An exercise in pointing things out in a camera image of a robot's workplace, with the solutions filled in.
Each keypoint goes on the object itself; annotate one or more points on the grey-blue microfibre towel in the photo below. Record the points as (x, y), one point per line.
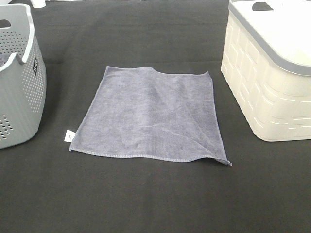
(142, 113)

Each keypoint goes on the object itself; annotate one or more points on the cream woven-pattern storage box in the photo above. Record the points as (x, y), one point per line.
(276, 103)

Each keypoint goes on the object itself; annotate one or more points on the grey perforated laundry basket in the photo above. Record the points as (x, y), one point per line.
(23, 81)

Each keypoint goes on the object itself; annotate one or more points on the white grey-rimmed box lid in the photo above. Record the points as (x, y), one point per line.
(281, 27)

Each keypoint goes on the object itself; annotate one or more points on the grey towels inside basket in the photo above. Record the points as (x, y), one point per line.
(4, 59)

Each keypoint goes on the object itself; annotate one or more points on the white object at top edge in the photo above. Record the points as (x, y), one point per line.
(38, 3)

